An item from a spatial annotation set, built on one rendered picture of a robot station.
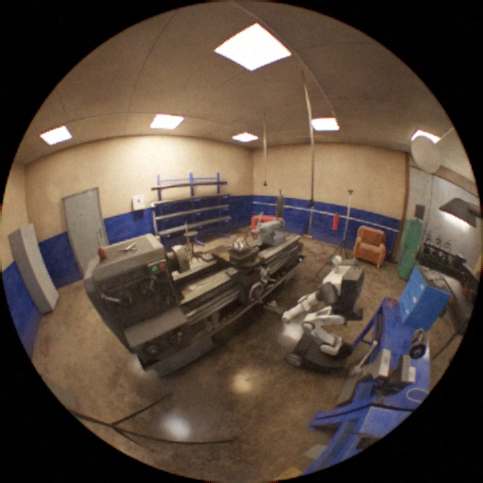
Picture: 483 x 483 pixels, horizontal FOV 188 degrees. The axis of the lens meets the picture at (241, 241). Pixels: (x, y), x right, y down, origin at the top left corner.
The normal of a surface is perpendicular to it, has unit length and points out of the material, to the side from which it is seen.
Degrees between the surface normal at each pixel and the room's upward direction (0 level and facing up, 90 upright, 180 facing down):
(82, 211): 90
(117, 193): 90
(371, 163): 90
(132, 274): 90
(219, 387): 0
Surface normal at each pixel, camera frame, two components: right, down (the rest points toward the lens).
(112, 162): 0.71, 0.25
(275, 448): -0.01, -0.93
